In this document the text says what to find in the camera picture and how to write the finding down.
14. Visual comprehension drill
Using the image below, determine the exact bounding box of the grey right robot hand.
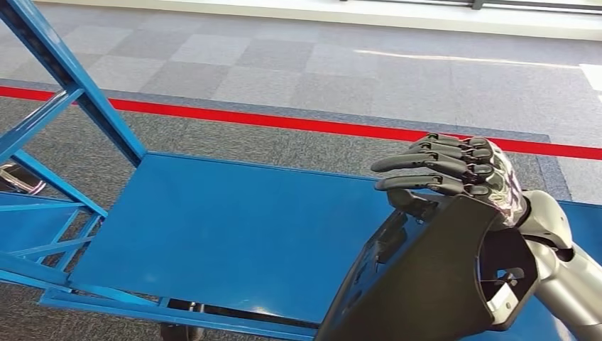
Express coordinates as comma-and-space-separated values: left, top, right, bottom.
370, 133, 530, 232

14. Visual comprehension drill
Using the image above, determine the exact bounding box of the black plastic frame part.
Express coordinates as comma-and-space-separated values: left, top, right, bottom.
314, 194, 540, 341

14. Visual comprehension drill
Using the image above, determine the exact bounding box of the blue metal shelf rack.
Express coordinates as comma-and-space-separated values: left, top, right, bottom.
0, 0, 602, 341

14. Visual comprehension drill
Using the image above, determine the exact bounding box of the shiny black rounded part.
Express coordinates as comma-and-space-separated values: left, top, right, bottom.
0, 162, 47, 195

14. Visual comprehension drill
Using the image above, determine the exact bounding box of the red floor tape line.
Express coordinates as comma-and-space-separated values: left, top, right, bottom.
0, 85, 602, 161

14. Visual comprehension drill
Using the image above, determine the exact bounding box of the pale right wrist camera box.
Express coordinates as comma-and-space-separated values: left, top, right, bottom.
484, 280, 520, 317

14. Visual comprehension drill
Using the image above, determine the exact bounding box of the dark window frame rail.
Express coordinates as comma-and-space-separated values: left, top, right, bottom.
338, 0, 602, 11

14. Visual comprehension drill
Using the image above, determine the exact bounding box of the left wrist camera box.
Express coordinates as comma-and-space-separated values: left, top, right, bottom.
160, 323, 205, 341

